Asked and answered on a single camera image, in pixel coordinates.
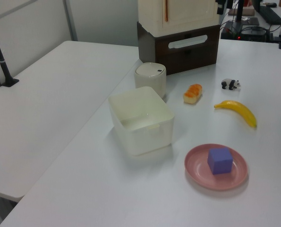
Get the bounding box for purple cube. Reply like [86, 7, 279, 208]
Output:
[207, 147, 233, 175]

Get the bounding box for black clamped stand pole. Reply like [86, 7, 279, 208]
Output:
[0, 17, 20, 87]

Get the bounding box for white rectangular plastic bin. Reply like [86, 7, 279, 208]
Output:
[108, 86, 175, 157]

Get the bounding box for toy bread with orange topping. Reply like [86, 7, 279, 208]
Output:
[183, 84, 203, 105]

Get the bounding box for orange door handle strip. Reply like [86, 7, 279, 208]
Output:
[164, 0, 170, 22]

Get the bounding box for black electronics box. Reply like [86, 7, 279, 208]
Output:
[220, 21, 269, 41]

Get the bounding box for brown cardboard box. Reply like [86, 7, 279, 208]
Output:
[228, 8, 254, 17]

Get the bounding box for pink plate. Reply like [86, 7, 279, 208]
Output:
[184, 143, 249, 191]

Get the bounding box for black upright background pole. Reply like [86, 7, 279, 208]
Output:
[234, 0, 246, 23]

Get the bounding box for yellow toy banana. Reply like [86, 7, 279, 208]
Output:
[213, 100, 257, 128]

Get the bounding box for black keyboard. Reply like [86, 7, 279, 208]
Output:
[259, 4, 281, 25]

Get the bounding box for dark notebook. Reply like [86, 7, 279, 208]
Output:
[243, 16, 259, 26]

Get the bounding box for cream plastic cabinet box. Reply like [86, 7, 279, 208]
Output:
[137, 0, 220, 38]

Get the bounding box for small cream trash can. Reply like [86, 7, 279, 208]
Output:
[134, 62, 167, 99]

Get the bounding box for dark brown drawer cabinet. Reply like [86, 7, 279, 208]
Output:
[136, 21, 221, 76]

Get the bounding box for toy panda figure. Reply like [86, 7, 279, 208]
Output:
[221, 78, 241, 91]

